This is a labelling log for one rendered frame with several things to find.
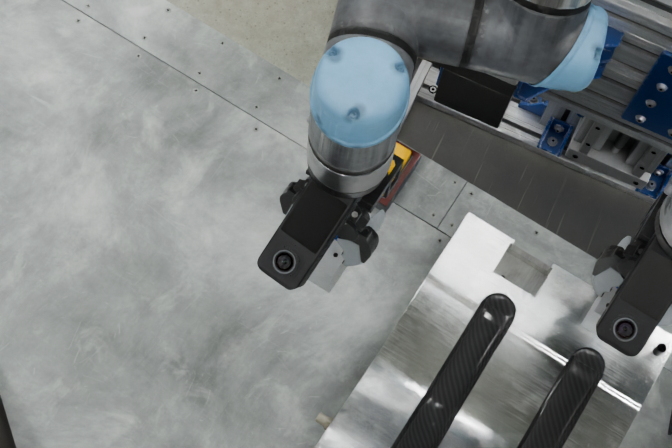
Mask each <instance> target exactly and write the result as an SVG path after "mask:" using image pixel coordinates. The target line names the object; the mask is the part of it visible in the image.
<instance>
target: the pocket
mask: <svg viewBox="0 0 672 448"><path fill-rule="evenodd" d="M552 269H553V268H551V266H548V265H547V264H545V263H543V262H542V261H540V260H538V259H537V258H535V257H533V256H532V255H530V254H528V253H527V252H525V251H524V250H522V249H520V248H519V247H517V246H515V245H514V244H512V243H510V244H509V246H508V248H507V249H506V251H505V252H504V254H503V256H502V257H501V259H500V260H499V262H498V264H497V265H496V267H495V269H494V270H493V272H494V273H496V274H498V275H499V276H501V277H503V278H504V279H506V280H508V281H509V282H511V283H512V284H514V285H516V286H517V287H519V288H521V289H522V290H524V291H526V292H527V293H529V294H530V295H532V296H534V297H535V298H536V296H537V294H538V293H539V291H540V289H541V288H542V286H543V284H544V283H545V281H546V279H547V278H548V276H549V274H550V273H551V271H552Z"/></svg>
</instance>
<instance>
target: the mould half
mask: <svg viewBox="0 0 672 448"><path fill-rule="evenodd" d="M514 242H515V239H513V238H511V237H510V236H508V235H507V234H505V233H503V232H502V231H500V230H498V229H497V228H495V227H493V226H492V225H490V224H488V223H487V222H485V221H483V220H482V219H480V218H478V217H477V216H475V215H474V214H472V213H470V212H468V213H467V215H466V216H465V218H464V219H463V221H462V222H461V224H460V226H459V227H458V229H457V230H456V232H455V233H454V235H453V236H452V238H451V240H450V241H449V243H448V244H447V246H446V247H445V249H444V250H443V252H442V254H441V255H440V257H439V258H438V260H437V261H436V263H435V264H434V266H433V268H432V269H431V271H430V272H429V274H428V275H427V277H426V279H425V280H424V282H423V283H422V285H421V287H420V288H419V290H418V291H417V293H416V294H415V296H414V298H413V299H412V301H411V302H410V304H409V305H408V307H407V309H406V310H405V312H404V313H403V315H402V316H401V318H400V320H399V321H398V323H397V324H396V326H395V327H394V329H393V331H392V332H391V334H390V335H389V337H388V338H387V340H386V341H385V343H384V345H383V346H382V348H381V349H380V351H379V352H378V354H377V356H376V357H375V359H374V360H373V362H372V363H371V365H370V366H369V368H368V369H367V371H366V372H365V374H364V375H363V377H362V378H361V380H360V381H359V383H358V384H357V386H356V387H355V389H354V390H353V392H352V393H351V394H350V396H349V397H348V399H347V400H346V402H345V403H344V405H343V406H342V407H341V409H340V410H339V412H338V413H337V415H336V416H335V418H334V419H333V420H332V422H331V423H330V425H329V426H328V428H327V429H326V431H325V432H324V434H323V435H322V437H321V438H320V439H319V441H318V442H317V444H316V445H315V447H314V448H391V447H392V445H393V443H394V442H395V440H396V439H397V437H398V436H399V434H400V432H401V431H402V429H403V428H404V426H405V424H406V423H407V421H408V420H409V418H410V416H411V415H412V413H413V412H414V410H415V408H416V407H417V405H418V404H419V402H420V401H421V399H422V397H423V396H424V394H425V393H426V391H427V389H428V388H429V386H430V385H431V383H432V382H433V380H434V378H435V377H436V375H437V373H438V372H439V370H440V369H441V367H442V365H443V364H444V362H445V361H446V359H447V357H448V356H449V354H450V352H451V351H452V349H453V348H454V346H455V344H456V343H457V341H458V339H459V338H460V336H461V334H462V333H463V331H464V329H465V328H466V326H467V324H468V323H469V321H470V320H471V318H472V316H473V315H474V313H475V311H476V310H477V308H478V306H479V305H480V303H481V301H482V300H485V299H486V297H488V296H489V295H491V294H494V293H501V294H504V295H506V296H508V297H509V298H510V299H511V300H512V301H513V302H514V305H515V309H516V313H515V317H514V319H515V320H514V322H513V323H512V325H511V326H510V328H509V330H508V331H507V333H506V334H505V336H504V338H503V339H502V341H501V343H500V344H499V346H498V348H497V349H496V351H495V353H494V354H493V356H492V358H491V359H490V361H489V362H488V364H487V366H486V367H485V369H484V371H483V372H482V374H481V376H480V377H479V379H478V381H477V382H476V384H475V386H474V387H473V389H472V391H471V392H470V394H469V395H468V397H467V399H466V400H465V402H464V404H463V405H462V407H461V409H460V410H459V412H458V414H457V416H456V417H455V419H454V421H453V422H452V424H451V426H450V428H449V429H448V431H447V433H446V434H445V436H444V438H443V440H442V441H441V443H440V445H439V446H438V448H517V447H518V445H519V443H520V441H521V440H522V438H523V436H524V435H525V433H526V431H527V429H528V428H529V426H530V424H531V422H532V421H533V419H534V417H535V416H536V414H537V412H538V410H539V409H540V407H541V405H542V403H543V402H544V400H545V398H546V396H547V395H548V393H549V391H550V390H551V388H552V386H553V384H554V383H555V381H556V379H557V378H558V376H559V374H560V372H561V371H562V369H563V367H564V366H565V364H566V363H567V361H568V359H569V358H570V356H571V354H572V355H573V353H574V352H575V351H577V350H578V349H580V348H586V347H587V348H592V349H594V350H596V351H597V352H599V353H600V355H601V356H602V358H603V360H604V364H605V368H604V372H603V374H604V375H603V377H602V379H601V380H600V382H599V384H598V385H597V387H596V389H595V391H594V392H593V394H592V396H591V398H590V400H589V401H588V403H587V405H586V407H585V409H584V410H583V412H582V414H581V416H580V417H579V419H578V421H577V423H576V425H575V426H574V428H573V430H572V432H571V433H570V435H569V437H568V439H567V440H566V442H565V444H564V446H563V447H562V448H619V446H620V444H621V442H622V440H623V439H624V437H625V435H626V433H627V431H628V430H629V428H630V426H631V424H632V422H633V421H634V419H635V417H636V415H637V413H638V411H639V410H640V408H641V407H642V405H643V403H644V401H645V399H646V398H647V396H648V394H649V392H650V390H651V388H652V387H653V385H654V383H655V381H656V379H657V377H658V376H659V374H660V372H661V370H662V368H663V366H664V365H665V363H666V361H667V359H668V357H669V355H670V354H671V352H672V334H670V333H668V332H667V331H665V330H663V329H662V328H660V327H658V326H657V327H656V329H655V330H654V332H653V333H652V335H651V337H650V338H649V340H648V341H647V343H646V344H645V346H644V347H643V349H642V350H641V352H640V353H639V354H638V355H636V356H632V357H631V356H626V355H624V354H623V353H621V352H619V351H618V350H616V349H615V348H613V347H611V346H610V345H608V344H606V343H605V342H603V341H602V340H600V339H599V338H598V336H597V335H596V334H594V333H593V332H591V331H589V330H588V329H586V328H584V327H583V326H581V323H582V322H583V320H584V318H585V316H586V315H587V313H588V311H589V309H590V308H591V306H592V304H593V303H594V301H595V299H596V297H597V296H598V295H597V294H596V293H595V291H594V289H593V287H592V286H591V285H589V284H587V283H586V282H584V281H582V280H581V279H579V278H578V277H576V276H574V275H573V274H571V273H569V272H568V271H566V270H564V269H563V268H561V267H559V266H558V265H556V264H554V263H553V264H552V265H551V268H553V269H552V271H551V273H550V274H549V276H548V278H547V279H546V281H545V283H544V284H543V286H542V288H541V289H540V291H539V293H538V294H537V296H536V298H535V297H534V296H532V295H530V294H529V293H527V292H526V291H524V290H522V289H521V288H519V287H517V286H516V285H514V284H512V283H511V282H509V281H508V280H506V279H504V278H503V277H501V276H499V275H498V274H496V273H494V272H493V270H494V269H495V267H496V265H497V264H498V262H499V260H500V259H501V257H502V256H503V254H504V252H505V251H506V249H507V248H508V246H509V244H510V243H512V244H513V243H514ZM660 343H664V344H665V345H666V346H667V350H666V351H665V352H664V353H663V354H662V355H660V356H655V355H654V354H653V349H654V348H655V347H656V346H657V345H658V344H660Z"/></svg>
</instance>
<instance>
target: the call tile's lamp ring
mask: <svg viewBox="0 0 672 448"><path fill-rule="evenodd" d="M396 142H397V143H399V144H400V145H402V146H404V147H405V148H407V149H409V150H410V151H411V155H412V156H413V157H412V159H411V160H410V162H409V163H408V165H407V166H406V168H405V169H404V171H403V172H402V174H401V175H400V177H399V180H398V182H397V183H396V185H395V186H394V188H393V189H392V190H391V192H390V193H389V195H388V196H387V198H385V199H384V198H382V197H381V199H380V200H379V203H381V204H383V205H384V206H387V205H388V204H389V202H390V201H391V199H392V198H393V196H394V195H395V193H396V192H397V190H398V189H399V187H400V186H401V184H402V183H403V181H404V180H405V178H406V177H407V175H408V174H409V172H410V171H411V169H412V168H413V166H414V165H415V163H416V162H417V160H418V159H419V157H420V156H421V154H419V153H417V152H416V151H414V150H412V149H411V148H409V147H407V146H406V145H404V144H402V143H401V142H399V141H396Z"/></svg>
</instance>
